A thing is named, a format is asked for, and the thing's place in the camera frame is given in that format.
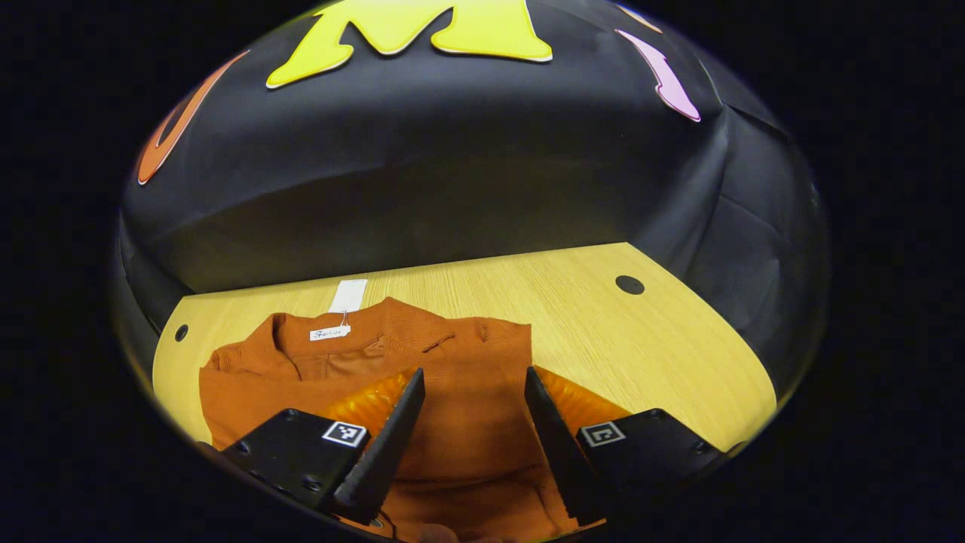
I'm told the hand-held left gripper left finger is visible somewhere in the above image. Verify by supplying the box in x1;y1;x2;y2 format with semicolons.
222;367;426;526

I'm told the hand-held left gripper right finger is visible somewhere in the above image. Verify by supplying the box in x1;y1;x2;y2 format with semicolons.
525;366;728;525

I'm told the rust orange shirt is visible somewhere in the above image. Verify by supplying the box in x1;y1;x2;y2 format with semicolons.
198;296;608;543

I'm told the white paper hang tag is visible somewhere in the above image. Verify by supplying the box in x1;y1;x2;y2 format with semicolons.
329;279;369;314

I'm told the black backdrop cloth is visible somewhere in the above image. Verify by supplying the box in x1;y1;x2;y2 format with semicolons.
109;0;834;393

